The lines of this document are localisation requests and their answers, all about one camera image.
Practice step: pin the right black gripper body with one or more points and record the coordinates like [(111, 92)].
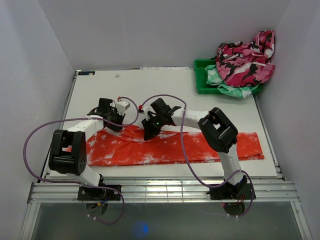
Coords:
[(156, 121)]

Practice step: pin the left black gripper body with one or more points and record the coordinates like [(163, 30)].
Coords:
[(115, 117)]

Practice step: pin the orange white tie-dye trousers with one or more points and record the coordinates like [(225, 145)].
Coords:
[(128, 148)]

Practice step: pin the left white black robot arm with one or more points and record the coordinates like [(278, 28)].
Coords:
[(68, 154)]

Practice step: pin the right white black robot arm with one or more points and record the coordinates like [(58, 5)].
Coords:
[(219, 133)]

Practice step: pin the blue label sticker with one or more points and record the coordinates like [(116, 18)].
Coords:
[(86, 73)]

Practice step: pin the green plastic bin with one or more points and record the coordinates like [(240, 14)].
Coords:
[(200, 75)]

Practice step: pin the mint green white garment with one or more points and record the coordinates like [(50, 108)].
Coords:
[(213, 79)]

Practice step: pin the pink camouflage garment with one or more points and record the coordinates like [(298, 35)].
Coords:
[(247, 65)]

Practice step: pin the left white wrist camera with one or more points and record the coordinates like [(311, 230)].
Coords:
[(122, 106)]

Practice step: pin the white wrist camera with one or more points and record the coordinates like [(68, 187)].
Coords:
[(144, 110), (122, 106)]

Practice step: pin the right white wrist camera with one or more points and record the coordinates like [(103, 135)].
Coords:
[(144, 110)]

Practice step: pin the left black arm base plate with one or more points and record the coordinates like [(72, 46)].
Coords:
[(97, 194)]

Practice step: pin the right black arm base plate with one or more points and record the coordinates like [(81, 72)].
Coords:
[(229, 192)]

